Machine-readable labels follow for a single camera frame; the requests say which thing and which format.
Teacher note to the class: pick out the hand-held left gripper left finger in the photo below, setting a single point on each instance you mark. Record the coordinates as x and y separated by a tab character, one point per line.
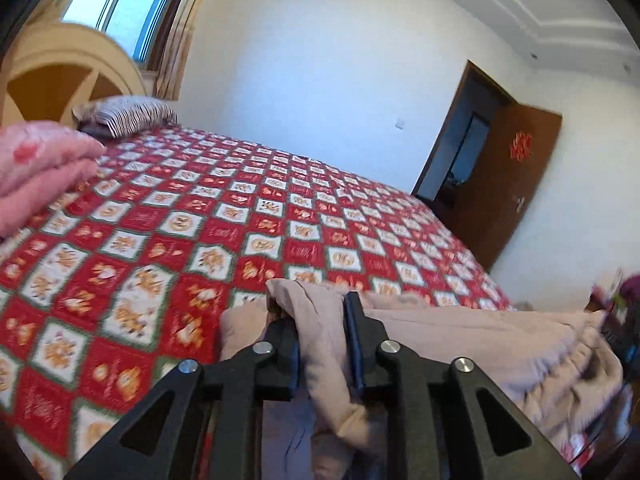
282	360

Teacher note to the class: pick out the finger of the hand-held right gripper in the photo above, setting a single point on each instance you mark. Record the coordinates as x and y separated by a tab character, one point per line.
625	335

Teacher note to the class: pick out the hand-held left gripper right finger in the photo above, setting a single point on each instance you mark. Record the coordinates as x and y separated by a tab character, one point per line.
357	355

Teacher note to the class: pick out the lilac quilted puffer jacket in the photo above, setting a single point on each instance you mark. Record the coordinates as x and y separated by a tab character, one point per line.
450	330

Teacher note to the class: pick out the red patterned bedspread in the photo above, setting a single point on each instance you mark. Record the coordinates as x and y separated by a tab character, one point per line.
200	220

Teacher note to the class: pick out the brown wooden door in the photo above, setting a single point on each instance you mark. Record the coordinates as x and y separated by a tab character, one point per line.
505	185

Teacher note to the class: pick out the red paper door decoration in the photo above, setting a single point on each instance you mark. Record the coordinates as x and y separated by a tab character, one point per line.
521	145

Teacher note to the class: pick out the striped pillow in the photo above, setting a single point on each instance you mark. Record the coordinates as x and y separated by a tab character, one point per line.
125	112

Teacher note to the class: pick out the pink folded quilt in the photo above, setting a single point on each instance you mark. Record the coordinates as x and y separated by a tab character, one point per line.
40	170

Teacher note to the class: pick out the cream wooden headboard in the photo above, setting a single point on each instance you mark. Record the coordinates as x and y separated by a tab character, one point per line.
55	75

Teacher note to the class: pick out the dark wooden door frame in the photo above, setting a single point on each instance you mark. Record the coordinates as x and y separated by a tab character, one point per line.
450	135

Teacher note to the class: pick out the window with metal frame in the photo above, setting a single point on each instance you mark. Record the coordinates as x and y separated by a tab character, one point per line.
130	5

